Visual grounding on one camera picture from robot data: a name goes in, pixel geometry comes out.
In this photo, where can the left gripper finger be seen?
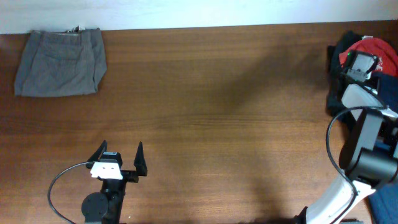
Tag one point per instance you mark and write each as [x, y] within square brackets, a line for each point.
[98, 153]
[139, 161]

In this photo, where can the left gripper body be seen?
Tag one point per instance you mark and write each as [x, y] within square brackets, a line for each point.
[127, 175]

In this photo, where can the navy blue shorts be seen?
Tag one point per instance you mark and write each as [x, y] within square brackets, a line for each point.
[383, 202]

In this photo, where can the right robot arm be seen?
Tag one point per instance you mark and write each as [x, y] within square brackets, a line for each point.
[368, 159]

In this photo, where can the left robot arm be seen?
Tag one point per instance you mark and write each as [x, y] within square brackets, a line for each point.
[105, 206]

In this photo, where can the red printed t-shirt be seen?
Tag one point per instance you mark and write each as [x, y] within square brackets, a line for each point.
[387, 56]

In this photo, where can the folded grey shorts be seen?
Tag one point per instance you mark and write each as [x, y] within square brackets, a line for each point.
[57, 64]

